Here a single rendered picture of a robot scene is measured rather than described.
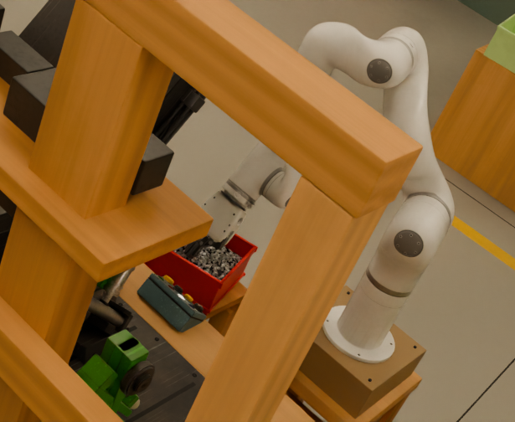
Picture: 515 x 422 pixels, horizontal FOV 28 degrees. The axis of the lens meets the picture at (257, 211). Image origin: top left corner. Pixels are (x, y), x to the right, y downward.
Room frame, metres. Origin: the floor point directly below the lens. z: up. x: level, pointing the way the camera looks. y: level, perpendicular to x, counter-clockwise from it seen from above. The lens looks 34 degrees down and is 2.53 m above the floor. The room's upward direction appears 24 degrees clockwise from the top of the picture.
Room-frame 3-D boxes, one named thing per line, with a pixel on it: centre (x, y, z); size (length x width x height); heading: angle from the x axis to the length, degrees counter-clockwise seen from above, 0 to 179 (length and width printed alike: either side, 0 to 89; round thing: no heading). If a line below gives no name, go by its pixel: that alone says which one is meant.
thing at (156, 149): (1.40, 0.24, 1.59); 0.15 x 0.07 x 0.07; 63
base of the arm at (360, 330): (2.06, -0.35, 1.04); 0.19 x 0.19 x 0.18
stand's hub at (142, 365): (1.42, 0.07, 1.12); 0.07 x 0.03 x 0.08; 153
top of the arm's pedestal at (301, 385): (2.05, -0.35, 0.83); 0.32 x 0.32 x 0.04; 64
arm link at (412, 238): (2.03, -0.35, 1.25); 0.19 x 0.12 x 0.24; 169
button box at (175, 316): (1.91, 0.09, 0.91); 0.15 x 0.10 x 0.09; 63
